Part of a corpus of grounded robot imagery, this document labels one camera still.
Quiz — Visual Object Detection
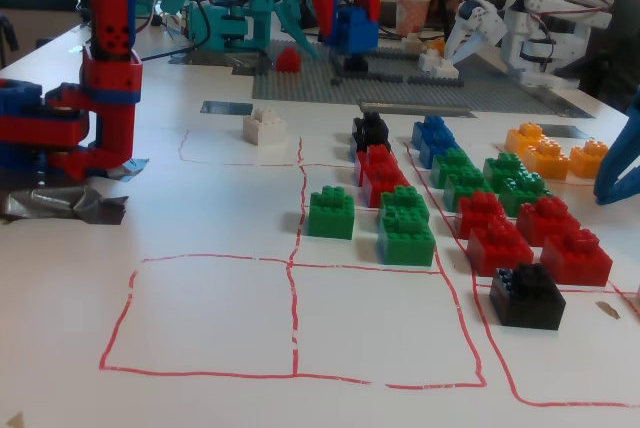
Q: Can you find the all-blue gripper finger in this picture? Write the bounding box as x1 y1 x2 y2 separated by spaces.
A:
614 166 640 203
592 91 640 206

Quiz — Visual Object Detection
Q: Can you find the blue toy brick block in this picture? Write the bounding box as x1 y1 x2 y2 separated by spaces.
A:
331 6 380 57
418 133 462 170
412 115 454 147

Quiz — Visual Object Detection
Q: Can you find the yellow toy brick block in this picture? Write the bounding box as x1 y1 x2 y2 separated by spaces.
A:
524 139 572 181
504 122 547 155
569 139 612 181

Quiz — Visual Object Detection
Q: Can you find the grey tape square marker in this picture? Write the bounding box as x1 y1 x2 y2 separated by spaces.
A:
538 122 596 140
199 100 254 116

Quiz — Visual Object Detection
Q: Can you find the small red brick block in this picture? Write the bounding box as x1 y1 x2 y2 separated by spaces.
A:
275 46 302 74

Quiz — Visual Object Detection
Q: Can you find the red toy brick block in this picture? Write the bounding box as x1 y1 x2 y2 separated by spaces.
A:
360 162 410 209
455 190 507 239
539 227 614 288
515 195 572 248
355 144 396 184
465 220 535 278

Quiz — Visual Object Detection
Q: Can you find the green toy brick block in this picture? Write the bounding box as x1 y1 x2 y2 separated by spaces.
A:
442 167 495 213
482 151 527 193
307 184 357 240
378 184 432 229
376 211 437 268
498 172 555 218
430 147 477 189

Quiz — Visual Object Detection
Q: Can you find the black toy brick block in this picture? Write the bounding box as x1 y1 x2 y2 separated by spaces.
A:
360 111 390 132
488 262 568 332
351 120 392 155

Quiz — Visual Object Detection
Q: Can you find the white toy brick block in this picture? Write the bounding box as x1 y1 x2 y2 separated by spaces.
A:
242 107 287 147

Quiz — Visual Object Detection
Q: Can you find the patterned paper cup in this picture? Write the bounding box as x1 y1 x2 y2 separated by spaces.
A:
395 0 432 35

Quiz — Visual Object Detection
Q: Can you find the white brick on baseplate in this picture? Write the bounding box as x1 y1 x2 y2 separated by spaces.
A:
432 58 461 81
417 47 442 72
399 32 424 55

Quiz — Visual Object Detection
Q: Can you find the dark grey brick row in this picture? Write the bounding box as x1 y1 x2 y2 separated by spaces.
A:
330 75 404 85
407 75 465 88

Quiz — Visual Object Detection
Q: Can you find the grey studded baseplate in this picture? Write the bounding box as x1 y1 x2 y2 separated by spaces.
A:
251 40 596 119

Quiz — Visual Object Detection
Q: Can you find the grey duct tape strip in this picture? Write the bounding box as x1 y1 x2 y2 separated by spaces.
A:
358 101 474 119

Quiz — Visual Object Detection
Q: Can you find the crumpled silver duct tape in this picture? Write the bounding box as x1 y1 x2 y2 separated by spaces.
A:
0 156 150 227

